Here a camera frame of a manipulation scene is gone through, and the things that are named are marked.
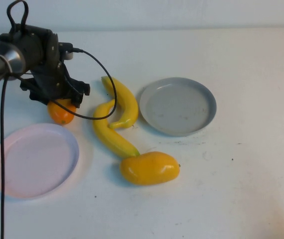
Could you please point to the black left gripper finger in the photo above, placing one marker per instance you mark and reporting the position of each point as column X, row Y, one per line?
column 38, row 99
column 78, row 100

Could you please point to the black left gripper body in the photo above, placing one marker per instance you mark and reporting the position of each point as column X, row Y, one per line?
column 54, row 84

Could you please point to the orange mango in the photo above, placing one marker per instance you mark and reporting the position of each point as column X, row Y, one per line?
column 62, row 113

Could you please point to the long banana with green tip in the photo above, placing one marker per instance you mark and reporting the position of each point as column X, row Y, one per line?
column 107, row 132

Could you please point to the short curved yellow banana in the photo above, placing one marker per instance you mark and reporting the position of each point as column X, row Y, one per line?
column 127, row 99

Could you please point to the yellow mango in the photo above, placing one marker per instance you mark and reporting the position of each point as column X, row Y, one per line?
column 149, row 168

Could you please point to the pink round plate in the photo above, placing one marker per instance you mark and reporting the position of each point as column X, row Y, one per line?
column 35, row 161

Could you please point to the grey-blue round plate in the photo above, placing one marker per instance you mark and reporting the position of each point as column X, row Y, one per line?
column 179, row 109

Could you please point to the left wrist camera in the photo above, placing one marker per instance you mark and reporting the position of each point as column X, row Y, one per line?
column 66, row 48

